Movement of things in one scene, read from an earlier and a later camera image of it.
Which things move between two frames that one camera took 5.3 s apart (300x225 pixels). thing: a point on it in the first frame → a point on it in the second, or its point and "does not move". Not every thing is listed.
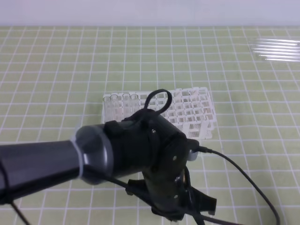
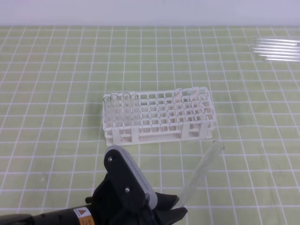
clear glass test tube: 134,103 does not move
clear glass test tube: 291,56 does not move
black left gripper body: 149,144 → 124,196
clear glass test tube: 107,109 does not move
